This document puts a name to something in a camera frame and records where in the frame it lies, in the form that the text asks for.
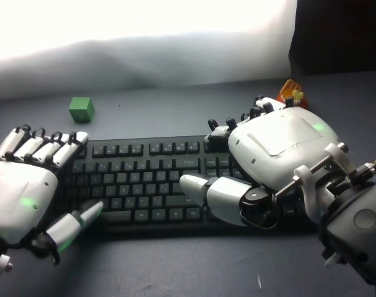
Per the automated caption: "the grey table cloth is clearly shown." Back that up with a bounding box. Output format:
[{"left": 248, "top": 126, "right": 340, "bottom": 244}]
[{"left": 0, "top": 72, "right": 376, "bottom": 297}]

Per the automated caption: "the green cube block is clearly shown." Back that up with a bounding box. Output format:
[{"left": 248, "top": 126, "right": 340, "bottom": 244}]
[{"left": 68, "top": 97, "right": 95, "bottom": 124}]

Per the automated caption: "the orange round toy cake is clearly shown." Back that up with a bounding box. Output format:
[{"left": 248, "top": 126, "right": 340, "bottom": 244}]
[{"left": 276, "top": 79, "right": 309, "bottom": 110}]

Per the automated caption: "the white backdrop sheet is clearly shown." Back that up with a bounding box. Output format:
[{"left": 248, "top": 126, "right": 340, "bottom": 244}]
[{"left": 0, "top": 0, "right": 300, "bottom": 101}]

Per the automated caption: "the black computer keyboard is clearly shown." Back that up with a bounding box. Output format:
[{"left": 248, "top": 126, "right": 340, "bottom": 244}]
[{"left": 59, "top": 134, "right": 318, "bottom": 241}]

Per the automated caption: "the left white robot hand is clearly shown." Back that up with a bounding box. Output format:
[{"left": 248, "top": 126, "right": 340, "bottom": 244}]
[{"left": 0, "top": 124, "right": 104, "bottom": 266}]

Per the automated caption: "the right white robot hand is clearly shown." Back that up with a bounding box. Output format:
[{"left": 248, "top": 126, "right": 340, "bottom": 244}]
[{"left": 178, "top": 95, "right": 346, "bottom": 230}]

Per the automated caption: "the black panel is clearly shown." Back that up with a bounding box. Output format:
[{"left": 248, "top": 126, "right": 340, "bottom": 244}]
[{"left": 287, "top": 0, "right": 376, "bottom": 77}]

